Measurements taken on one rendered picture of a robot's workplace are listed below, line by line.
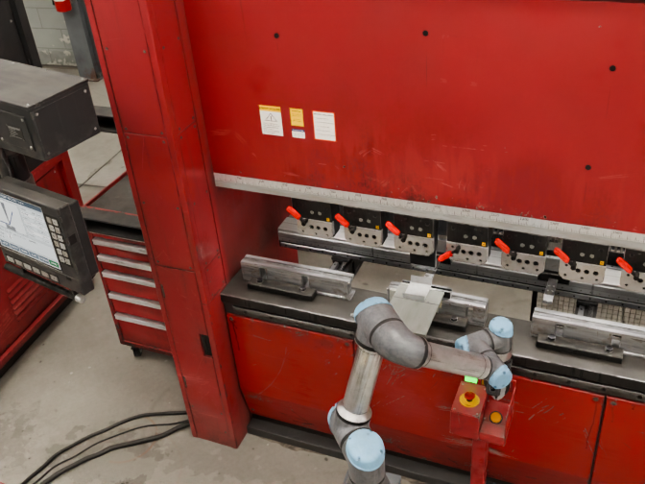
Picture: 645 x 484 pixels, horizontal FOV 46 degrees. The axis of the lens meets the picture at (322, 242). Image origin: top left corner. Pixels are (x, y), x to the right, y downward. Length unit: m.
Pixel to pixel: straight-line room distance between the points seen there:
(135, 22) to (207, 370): 1.57
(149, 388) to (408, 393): 1.58
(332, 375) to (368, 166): 0.99
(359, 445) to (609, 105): 1.27
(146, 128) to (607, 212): 1.62
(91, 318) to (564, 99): 3.23
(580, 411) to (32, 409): 2.74
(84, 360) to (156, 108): 2.09
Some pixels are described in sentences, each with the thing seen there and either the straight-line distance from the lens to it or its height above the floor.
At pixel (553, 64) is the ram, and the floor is 1.95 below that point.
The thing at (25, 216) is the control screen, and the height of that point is 1.51.
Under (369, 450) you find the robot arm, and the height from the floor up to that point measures 1.00.
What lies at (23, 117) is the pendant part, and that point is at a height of 1.90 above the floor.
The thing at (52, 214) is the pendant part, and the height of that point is 1.57.
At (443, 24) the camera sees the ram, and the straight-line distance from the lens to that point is 2.45.
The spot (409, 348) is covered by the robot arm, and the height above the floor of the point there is 1.36.
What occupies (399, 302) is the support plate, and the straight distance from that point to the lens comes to 2.91.
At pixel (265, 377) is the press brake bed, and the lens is 3.49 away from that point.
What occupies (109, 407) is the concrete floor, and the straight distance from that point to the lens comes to 4.18.
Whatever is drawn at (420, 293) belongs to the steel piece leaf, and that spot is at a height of 1.00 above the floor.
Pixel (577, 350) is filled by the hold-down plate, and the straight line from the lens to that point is 2.92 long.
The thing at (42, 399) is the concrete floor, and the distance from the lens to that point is 4.38.
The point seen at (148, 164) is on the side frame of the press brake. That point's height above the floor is 1.53.
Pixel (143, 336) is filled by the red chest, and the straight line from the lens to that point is 4.20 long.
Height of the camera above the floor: 2.83
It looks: 34 degrees down
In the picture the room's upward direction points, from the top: 5 degrees counter-clockwise
